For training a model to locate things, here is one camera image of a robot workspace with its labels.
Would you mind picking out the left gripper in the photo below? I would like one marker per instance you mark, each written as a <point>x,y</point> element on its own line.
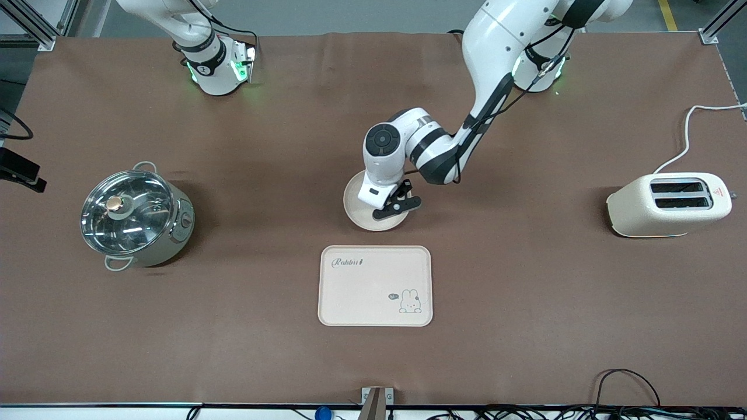
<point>405,187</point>

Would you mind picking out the round cream plate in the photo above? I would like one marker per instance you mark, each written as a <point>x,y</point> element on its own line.
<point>356,210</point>

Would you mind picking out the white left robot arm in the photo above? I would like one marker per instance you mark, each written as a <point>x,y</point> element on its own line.
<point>496,41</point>

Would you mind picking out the cream rabbit print tray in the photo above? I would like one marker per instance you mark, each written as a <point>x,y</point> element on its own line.
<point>373,291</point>

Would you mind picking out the glass pot lid with knob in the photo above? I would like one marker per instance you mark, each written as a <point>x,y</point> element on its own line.
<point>140,227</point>

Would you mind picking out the steel electric cooking pot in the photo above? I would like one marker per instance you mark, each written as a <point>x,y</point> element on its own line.
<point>178,233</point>

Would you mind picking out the brown table cover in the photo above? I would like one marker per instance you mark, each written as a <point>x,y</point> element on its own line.
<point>525,326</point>

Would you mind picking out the blue round cap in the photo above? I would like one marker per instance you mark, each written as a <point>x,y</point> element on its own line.
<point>323,414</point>

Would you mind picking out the cream two-slot toaster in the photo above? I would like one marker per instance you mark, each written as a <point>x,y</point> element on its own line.
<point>636,210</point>

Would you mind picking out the aluminium frame profile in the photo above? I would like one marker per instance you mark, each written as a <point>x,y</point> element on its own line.
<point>718,23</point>
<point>35,26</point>

